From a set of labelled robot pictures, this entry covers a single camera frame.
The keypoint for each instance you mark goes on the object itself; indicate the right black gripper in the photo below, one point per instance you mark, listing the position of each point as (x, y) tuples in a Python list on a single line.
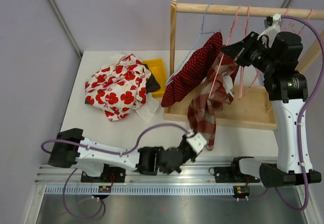
[(239, 51)]

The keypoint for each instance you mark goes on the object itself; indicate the white slotted cable duct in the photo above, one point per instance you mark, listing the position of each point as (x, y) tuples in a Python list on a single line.
[(201, 190)]

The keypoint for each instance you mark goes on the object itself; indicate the dark red polka dot skirt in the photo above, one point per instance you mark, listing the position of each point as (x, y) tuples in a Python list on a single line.
[(193, 72)]

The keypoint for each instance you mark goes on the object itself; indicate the red plaid skirt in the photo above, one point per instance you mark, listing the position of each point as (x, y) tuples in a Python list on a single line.
[(201, 111)]

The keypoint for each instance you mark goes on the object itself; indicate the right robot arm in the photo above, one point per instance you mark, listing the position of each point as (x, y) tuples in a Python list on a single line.
[(288, 92)]

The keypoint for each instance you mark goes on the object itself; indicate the yellow plastic tray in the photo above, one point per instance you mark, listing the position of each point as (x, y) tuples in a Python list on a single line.
[(157, 68)]

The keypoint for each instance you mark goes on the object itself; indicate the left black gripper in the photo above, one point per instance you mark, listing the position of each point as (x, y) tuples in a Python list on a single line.
[(184, 140)]

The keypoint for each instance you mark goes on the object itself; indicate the pink wire hanger grey skirt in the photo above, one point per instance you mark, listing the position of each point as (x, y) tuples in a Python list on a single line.
[(288, 23)]

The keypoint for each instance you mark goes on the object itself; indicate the small circuit board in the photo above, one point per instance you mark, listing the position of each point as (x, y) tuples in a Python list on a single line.
[(104, 189)]

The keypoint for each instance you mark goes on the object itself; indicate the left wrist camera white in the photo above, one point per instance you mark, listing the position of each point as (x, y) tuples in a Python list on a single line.
[(196, 141)]

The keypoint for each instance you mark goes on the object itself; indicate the pink wire hanger plaid skirt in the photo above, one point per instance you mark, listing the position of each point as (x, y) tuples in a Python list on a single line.
[(227, 43)]

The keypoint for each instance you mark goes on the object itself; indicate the dark grey dotted skirt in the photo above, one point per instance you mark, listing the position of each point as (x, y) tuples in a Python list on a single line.
[(152, 85)]

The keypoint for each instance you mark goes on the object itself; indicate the wooden clothes rack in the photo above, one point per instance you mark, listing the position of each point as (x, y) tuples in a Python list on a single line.
[(252, 111)]

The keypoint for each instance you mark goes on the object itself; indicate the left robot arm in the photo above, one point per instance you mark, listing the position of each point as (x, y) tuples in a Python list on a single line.
[(72, 149)]

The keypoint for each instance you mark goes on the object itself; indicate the white red floral skirt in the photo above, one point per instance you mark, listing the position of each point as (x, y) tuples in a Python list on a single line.
[(97, 88)]

